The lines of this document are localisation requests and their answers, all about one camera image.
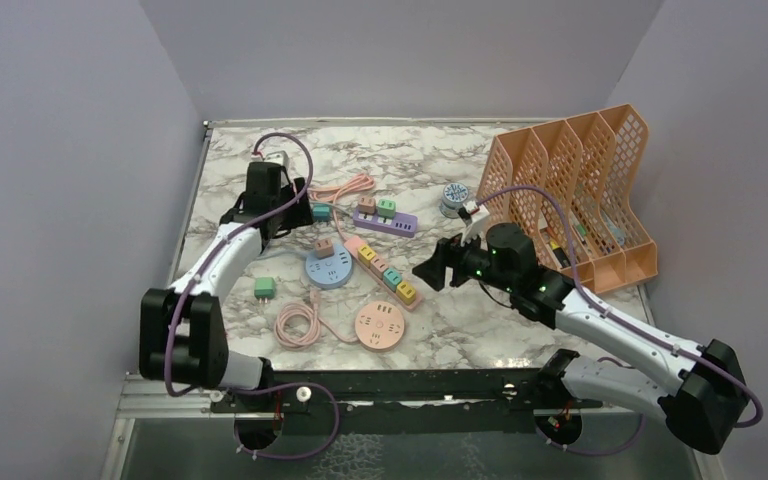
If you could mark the blue patterned tape roll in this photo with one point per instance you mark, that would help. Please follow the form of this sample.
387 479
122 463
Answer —
453 196

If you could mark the orange mesh file organizer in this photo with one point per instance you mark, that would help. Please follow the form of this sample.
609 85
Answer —
567 184

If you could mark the green plug on table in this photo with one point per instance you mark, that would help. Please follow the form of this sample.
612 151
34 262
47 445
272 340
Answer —
264 289

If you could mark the pink long power strip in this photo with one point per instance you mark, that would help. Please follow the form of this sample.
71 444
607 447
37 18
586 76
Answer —
352 244

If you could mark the blue round power socket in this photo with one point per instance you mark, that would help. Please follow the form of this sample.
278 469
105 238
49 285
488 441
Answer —
329 272

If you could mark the pink round power socket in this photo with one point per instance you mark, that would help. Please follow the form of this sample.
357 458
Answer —
379 326

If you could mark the teal charger plug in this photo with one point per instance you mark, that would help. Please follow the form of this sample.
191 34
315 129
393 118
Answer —
392 279

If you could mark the green charger plug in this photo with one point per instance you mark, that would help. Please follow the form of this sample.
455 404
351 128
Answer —
386 208

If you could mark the yellow charger plug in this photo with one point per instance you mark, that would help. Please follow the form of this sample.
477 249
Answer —
406 293
366 255

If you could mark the dusty pink charger plug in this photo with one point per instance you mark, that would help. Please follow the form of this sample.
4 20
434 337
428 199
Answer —
323 248

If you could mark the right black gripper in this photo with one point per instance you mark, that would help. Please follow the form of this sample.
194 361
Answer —
448 253

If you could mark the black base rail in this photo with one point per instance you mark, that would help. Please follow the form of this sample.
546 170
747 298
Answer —
392 402

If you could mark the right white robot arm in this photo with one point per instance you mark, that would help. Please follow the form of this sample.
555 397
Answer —
697 391

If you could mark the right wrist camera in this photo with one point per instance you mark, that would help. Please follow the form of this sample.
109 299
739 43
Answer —
475 218

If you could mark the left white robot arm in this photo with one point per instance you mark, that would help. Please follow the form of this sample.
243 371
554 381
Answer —
182 337

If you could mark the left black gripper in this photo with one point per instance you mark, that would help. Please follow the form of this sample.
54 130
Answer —
301 215

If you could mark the purple power strip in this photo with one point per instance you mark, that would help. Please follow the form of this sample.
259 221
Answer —
401 224

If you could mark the pink dual USB charger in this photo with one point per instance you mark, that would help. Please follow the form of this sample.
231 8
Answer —
367 205

